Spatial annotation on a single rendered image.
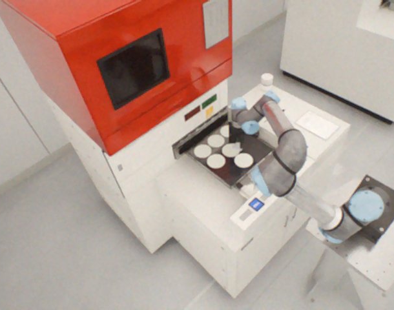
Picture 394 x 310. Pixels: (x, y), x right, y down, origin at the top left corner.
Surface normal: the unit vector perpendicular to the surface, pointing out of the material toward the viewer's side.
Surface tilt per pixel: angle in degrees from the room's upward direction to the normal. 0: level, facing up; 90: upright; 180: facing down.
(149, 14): 90
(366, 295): 0
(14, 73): 90
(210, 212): 0
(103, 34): 90
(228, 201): 0
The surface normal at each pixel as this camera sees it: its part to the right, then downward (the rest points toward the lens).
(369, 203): -0.48, -0.16
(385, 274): -0.09, -0.66
